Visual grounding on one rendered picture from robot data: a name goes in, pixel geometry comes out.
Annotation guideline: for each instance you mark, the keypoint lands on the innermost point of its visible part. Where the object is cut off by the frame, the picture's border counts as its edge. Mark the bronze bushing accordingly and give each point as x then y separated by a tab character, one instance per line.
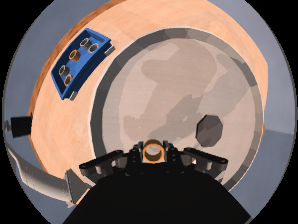
153	158
75	55
67	80

